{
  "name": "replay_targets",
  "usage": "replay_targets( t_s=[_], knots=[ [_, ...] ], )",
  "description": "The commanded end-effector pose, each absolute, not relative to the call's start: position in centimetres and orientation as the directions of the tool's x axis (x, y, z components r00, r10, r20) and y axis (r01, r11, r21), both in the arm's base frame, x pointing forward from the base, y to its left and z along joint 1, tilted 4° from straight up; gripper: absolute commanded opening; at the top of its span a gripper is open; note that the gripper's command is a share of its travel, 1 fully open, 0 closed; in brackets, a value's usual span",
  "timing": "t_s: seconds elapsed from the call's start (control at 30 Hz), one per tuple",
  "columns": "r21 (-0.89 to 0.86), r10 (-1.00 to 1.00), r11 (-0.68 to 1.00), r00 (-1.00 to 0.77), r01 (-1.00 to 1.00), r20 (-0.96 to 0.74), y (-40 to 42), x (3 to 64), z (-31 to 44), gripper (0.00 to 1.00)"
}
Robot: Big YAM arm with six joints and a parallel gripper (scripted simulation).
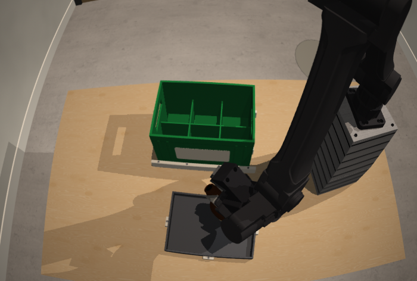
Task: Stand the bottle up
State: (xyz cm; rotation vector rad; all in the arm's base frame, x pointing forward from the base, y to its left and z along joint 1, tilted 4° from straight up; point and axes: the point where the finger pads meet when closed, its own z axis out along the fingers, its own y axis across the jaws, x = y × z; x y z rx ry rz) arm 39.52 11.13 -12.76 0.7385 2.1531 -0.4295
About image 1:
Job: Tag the brown round-bodied bottle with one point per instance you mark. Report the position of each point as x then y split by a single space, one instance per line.
211 189

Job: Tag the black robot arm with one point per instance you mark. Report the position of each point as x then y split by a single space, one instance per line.
357 41

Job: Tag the green crate with dividers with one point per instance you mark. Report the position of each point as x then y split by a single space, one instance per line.
204 122

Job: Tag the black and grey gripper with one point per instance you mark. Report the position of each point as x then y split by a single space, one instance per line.
217 200

